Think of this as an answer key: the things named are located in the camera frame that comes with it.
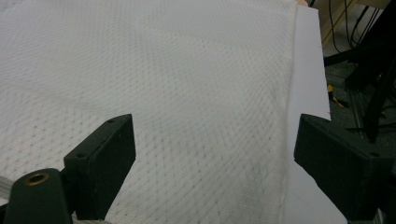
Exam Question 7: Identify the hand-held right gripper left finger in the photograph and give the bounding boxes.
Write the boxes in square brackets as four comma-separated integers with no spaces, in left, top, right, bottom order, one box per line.
[63,113,137,221]

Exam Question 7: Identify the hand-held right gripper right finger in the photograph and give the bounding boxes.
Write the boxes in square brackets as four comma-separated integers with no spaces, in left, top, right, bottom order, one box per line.
[293,113,396,222]

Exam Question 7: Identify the white mesh laundry bag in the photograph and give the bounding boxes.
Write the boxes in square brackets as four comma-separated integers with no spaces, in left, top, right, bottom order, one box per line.
[0,0,300,224]

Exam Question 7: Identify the yellow and black tool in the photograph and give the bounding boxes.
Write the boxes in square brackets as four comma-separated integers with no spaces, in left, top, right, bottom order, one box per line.
[326,84,349,108]

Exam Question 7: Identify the black metal stand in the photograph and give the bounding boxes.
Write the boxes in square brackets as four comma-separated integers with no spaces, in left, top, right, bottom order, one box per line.
[323,0,396,144]

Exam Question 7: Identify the hanging desk cables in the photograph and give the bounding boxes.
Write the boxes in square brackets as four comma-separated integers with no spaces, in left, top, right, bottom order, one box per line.
[326,0,382,54]

